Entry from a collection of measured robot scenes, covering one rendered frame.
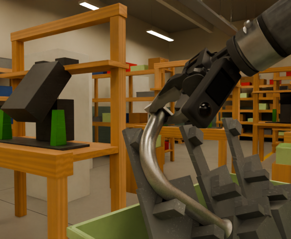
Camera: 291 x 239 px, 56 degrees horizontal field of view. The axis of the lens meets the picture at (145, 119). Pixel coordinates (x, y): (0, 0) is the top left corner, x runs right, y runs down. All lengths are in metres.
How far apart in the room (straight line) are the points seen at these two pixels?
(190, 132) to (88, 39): 8.39
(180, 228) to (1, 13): 7.08
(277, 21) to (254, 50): 0.05
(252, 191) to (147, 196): 0.37
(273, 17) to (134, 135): 0.31
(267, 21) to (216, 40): 11.65
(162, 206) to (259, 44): 0.31
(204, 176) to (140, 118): 5.61
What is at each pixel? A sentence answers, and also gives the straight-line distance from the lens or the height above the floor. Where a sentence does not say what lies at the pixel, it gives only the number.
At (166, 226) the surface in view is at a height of 0.96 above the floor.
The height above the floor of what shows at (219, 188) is 1.01.
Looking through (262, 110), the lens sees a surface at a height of 1.12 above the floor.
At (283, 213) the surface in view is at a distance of 0.82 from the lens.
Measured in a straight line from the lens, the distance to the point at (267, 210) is 0.74.
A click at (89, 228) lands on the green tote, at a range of 0.58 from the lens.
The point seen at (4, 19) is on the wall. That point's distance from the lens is 7.40.
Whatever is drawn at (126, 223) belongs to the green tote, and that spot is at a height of 0.93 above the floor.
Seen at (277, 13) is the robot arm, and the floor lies 1.31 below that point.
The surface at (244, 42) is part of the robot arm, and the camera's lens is 0.45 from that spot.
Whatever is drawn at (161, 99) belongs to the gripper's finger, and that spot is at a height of 1.20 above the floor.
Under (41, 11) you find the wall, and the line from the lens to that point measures 8.03.
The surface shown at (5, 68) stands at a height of 2.01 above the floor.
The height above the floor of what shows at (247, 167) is 1.02.
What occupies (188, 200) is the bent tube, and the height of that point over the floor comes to 1.01.
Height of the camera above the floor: 1.18
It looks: 2 degrees down
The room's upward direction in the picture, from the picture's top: straight up
